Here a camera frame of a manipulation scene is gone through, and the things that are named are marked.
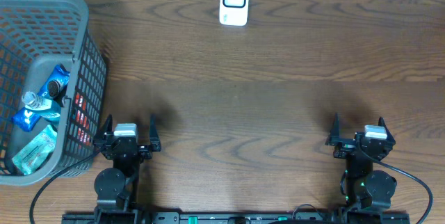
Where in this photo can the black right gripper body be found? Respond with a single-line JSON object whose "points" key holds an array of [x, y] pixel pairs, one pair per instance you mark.
{"points": [[345, 147]]}

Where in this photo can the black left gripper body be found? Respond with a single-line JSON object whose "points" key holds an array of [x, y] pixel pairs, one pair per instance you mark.
{"points": [[142, 153]]}

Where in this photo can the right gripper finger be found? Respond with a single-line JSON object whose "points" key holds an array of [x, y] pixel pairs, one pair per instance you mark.
{"points": [[381, 123], [335, 129]]}

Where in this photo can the teal mouthwash bottle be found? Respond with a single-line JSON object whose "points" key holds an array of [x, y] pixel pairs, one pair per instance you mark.
{"points": [[46, 108]]}

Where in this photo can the white barcode scanner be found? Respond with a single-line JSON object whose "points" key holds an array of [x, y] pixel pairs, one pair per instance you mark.
{"points": [[233, 12]]}

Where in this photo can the blue Oreo cookie pack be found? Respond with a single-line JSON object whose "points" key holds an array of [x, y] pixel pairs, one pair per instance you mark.
{"points": [[51, 89]]}

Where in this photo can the red coffee stick sachet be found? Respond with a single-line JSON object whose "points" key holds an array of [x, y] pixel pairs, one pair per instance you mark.
{"points": [[81, 118]]}

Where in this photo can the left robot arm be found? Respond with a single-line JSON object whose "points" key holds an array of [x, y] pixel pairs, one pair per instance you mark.
{"points": [[116, 187]]}

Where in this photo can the mint green wipes pack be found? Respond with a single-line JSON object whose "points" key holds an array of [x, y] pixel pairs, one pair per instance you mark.
{"points": [[33, 155]]}

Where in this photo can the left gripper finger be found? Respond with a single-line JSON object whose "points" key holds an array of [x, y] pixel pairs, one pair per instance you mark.
{"points": [[108, 125], [153, 133]]}

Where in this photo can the grey plastic basket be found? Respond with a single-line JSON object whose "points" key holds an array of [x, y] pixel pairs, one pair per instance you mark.
{"points": [[36, 35]]}

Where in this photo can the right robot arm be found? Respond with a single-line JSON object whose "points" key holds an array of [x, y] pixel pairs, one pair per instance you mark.
{"points": [[367, 191]]}

